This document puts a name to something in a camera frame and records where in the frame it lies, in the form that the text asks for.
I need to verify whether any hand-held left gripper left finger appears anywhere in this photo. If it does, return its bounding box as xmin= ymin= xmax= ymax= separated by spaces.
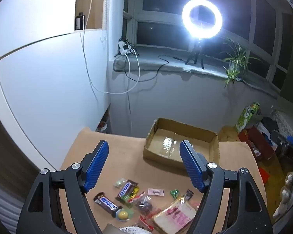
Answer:
xmin=16 ymin=140 xmax=109 ymax=234

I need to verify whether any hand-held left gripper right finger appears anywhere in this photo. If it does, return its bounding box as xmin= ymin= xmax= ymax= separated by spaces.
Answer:
xmin=179 ymin=140 xmax=274 ymax=234

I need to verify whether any brown cardboard box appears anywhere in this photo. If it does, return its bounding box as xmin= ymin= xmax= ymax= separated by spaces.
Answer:
xmin=143 ymin=118 xmax=220 ymax=177

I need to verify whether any brown chocolate bar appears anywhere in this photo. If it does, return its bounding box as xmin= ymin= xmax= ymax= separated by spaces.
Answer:
xmin=93 ymin=192 xmax=120 ymax=217
xmin=115 ymin=179 xmax=139 ymax=200

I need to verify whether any small white snack packet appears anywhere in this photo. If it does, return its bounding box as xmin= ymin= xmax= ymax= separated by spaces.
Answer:
xmin=148 ymin=188 xmax=165 ymax=197

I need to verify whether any yellow candy wrapper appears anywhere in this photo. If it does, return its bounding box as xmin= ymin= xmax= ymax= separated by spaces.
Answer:
xmin=127 ymin=186 xmax=140 ymax=199

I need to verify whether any sliced bread packet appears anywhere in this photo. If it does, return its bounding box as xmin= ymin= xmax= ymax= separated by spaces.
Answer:
xmin=153 ymin=198 xmax=198 ymax=233

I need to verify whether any clear red-edged dried fruit packet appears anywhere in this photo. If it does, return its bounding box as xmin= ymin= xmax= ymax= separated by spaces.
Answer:
xmin=134 ymin=192 xmax=153 ymax=214
xmin=139 ymin=208 xmax=162 ymax=232

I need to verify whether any beige table cloth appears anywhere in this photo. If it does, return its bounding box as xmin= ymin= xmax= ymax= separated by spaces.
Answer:
xmin=59 ymin=127 xmax=268 ymax=234

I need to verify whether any red and white bowl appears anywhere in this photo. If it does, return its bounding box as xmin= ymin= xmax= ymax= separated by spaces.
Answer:
xmin=96 ymin=121 xmax=109 ymax=132

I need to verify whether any grey flat object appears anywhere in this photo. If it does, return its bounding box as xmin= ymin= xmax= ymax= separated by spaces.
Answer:
xmin=103 ymin=223 xmax=122 ymax=234

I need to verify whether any silver patterned packet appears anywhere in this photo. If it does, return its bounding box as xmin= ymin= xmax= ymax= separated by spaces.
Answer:
xmin=118 ymin=225 xmax=147 ymax=234

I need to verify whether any red cardboard box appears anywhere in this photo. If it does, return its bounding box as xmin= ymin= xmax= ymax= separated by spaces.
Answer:
xmin=238 ymin=125 xmax=276 ymax=161

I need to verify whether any green tissue box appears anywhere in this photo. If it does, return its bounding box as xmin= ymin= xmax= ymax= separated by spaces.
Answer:
xmin=236 ymin=102 xmax=260 ymax=133

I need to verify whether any red plastic mat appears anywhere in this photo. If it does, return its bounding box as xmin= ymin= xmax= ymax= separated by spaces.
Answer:
xmin=259 ymin=167 xmax=270 ymax=184

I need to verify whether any blue plastic object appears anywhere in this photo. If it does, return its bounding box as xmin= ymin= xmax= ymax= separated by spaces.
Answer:
xmin=262 ymin=133 xmax=277 ymax=149

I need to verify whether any white stacked figurine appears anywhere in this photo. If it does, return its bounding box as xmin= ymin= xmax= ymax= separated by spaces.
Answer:
xmin=272 ymin=168 xmax=293 ymax=220

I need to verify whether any white lace cloth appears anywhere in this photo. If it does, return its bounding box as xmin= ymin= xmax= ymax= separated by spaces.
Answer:
xmin=271 ymin=110 xmax=293 ymax=137

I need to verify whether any white wardrobe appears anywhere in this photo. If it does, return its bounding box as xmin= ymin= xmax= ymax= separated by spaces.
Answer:
xmin=0 ymin=0 xmax=111 ymax=173

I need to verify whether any potted spider plant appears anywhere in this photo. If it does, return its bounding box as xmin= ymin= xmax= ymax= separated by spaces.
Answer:
xmin=220 ymin=38 xmax=262 ymax=88

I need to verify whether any grey window sill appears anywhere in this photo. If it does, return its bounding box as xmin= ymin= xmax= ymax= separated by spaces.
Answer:
xmin=112 ymin=45 xmax=284 ymax=98

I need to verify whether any black tripod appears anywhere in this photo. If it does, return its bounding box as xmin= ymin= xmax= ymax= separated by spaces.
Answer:
xmin=185 ymin=39 xmax=205 ymax=70

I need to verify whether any white power strip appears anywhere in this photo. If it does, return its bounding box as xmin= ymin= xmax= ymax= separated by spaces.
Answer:
xmin=117 ymin=38 xmax=135 ymax=56

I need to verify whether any dark glass bottle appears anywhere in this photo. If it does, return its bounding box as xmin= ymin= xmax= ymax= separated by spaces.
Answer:
xmin=74 ymin=12 xmax=85 ymax=31

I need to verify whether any long thin white cable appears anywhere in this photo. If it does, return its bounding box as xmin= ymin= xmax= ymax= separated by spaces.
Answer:
xmin=80 ymin=0 xmax=141 ymax=95

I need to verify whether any thick white charging cable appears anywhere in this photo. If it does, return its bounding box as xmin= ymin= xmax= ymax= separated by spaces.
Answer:
xmin=124 ymin=54 xmax=132 ymax=115

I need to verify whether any black cable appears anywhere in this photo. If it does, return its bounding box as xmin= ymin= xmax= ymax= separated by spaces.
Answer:
xmin=128 ymin=54 xmax=186 ymax=83

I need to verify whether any ring light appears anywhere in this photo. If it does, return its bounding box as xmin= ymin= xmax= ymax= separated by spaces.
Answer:
xmin=182 ymin=0 xmax=223 ymax=39

